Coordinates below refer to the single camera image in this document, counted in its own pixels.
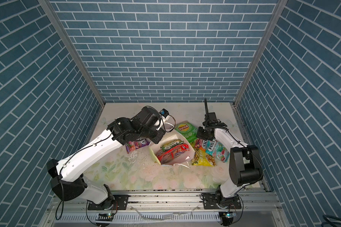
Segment teal snack packet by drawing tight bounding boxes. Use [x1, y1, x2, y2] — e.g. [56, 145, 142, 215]
[206, 140, 230, 163]

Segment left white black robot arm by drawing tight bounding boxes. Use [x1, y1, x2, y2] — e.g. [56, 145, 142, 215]
[46, 106, 170, 210]

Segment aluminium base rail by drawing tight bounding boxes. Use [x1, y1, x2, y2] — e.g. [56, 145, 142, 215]
[40, 190, 288, 227]

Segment white slotted cable duct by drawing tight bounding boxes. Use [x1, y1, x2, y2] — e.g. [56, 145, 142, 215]
[58, 212, 221, 224]

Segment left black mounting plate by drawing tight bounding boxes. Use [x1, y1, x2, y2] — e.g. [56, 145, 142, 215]
[87, 194, 129, 211]

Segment red snack packet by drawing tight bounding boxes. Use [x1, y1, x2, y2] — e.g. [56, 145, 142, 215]
[155, 144, 189, 164]

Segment floral paper gift bag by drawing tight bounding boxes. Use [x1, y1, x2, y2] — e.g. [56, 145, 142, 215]
[149, 131, 195, 168]

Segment purple Fox's candy packet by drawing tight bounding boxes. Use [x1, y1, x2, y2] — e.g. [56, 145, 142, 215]
[125, 139, 150, 154]

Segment small green snack packet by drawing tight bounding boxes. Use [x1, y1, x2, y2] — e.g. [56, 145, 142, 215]
[161, 139, 183, 151]

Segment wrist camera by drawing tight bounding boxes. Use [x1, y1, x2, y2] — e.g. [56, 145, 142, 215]
[205, 112, 217, 123]
[159, 109, 169, 118]

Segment black mounting plate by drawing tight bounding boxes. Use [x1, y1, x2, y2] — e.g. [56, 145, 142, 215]
[200, 193, 242, 210]
[87, 194, 129, 211]

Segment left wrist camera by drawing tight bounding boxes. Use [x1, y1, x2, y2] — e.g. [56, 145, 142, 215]
[159, 109, 169, 118]

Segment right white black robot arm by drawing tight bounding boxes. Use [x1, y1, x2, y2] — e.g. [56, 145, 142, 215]
[197, 126, 264, 199]

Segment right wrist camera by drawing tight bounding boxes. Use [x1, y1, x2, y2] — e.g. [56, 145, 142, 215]
[205, 112, 217, 123]

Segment yellow green snack packet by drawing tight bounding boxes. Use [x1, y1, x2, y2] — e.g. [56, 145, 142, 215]
[191, 149, 216, 167]

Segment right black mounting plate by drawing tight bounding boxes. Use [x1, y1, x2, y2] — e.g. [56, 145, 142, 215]
[200, 193, 242, 210]

